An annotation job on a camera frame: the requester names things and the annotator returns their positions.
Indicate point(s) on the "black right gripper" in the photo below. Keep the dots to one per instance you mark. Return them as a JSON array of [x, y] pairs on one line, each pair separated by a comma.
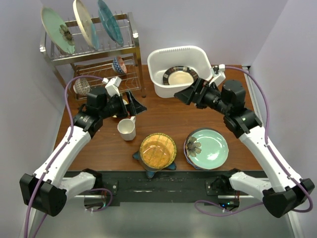
[[200, 86]]

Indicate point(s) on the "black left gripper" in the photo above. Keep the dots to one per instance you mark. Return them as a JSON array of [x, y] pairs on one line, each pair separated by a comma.
[[134, 106]]

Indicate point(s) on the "black striped rim plate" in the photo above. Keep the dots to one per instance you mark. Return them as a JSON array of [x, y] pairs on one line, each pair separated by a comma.
[[179, 75]]

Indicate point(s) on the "mint green flower plate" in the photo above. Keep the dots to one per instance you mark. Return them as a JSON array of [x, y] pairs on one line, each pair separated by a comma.
[[206, 149]]

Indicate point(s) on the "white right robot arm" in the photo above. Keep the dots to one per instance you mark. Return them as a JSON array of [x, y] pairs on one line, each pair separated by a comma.
[[286, 189]]

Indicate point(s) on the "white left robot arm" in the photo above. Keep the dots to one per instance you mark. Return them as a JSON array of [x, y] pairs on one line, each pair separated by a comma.
[[45, 190]]

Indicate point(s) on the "white plastic bin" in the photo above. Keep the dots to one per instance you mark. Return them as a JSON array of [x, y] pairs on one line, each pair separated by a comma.
[[159, 61]]

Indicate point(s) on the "yellow blue patterned saucer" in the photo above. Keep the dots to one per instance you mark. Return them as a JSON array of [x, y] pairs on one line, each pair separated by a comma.
[[125, 103]]

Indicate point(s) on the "white ceramic mug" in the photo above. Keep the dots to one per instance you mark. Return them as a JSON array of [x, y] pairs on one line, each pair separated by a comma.
[[127, 128]]

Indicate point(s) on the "blue white patterned bowl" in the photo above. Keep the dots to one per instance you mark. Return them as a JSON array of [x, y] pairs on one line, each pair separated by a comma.
[[118, 65]]

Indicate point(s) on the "orange woven pattern plate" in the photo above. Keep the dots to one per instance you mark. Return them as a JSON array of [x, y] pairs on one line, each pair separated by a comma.
[[157, 151]]

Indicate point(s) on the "stainless steel dish rack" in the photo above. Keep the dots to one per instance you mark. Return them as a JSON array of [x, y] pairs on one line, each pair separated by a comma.
[[89, 61]]

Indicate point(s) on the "grey patterned bowl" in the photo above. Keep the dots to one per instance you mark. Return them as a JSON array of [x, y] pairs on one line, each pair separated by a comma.
[[81, 87]]

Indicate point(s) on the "dark blue bottom plate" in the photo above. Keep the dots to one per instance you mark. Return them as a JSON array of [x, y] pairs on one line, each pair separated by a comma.
[[188, 158]]

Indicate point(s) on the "dark blue star plate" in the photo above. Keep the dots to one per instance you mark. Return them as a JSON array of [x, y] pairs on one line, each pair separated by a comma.
[[150, 172]]

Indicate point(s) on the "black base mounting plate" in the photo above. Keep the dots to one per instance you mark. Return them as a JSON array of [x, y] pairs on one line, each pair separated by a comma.
[[164, 187]]

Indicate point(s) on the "teal plate on rack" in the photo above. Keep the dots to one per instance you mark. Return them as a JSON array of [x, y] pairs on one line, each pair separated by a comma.
[[109, 23]]

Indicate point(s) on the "cream plate on rack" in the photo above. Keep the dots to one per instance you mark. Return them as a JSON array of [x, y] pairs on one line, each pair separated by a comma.
[[85, 24]]

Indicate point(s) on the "mint flower plate on rack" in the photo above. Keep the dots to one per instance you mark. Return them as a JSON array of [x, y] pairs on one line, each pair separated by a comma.
[[57, 30]]

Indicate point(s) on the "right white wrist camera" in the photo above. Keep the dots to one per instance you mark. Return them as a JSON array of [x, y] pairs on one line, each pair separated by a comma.
[[218, 75]]

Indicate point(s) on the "aluminium frame rail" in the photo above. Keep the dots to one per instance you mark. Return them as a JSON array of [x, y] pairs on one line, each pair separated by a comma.
[[256, 98]]

